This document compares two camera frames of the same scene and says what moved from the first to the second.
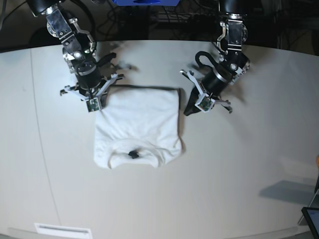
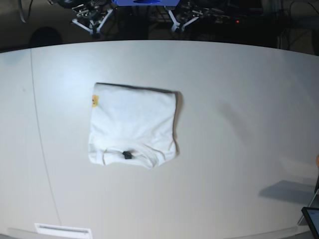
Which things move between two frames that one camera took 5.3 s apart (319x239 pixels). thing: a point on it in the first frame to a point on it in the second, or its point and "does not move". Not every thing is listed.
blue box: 146,2 does not move
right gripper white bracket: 93,103 to 97,30
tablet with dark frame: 312,215 does not move
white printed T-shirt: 138,127 does not move
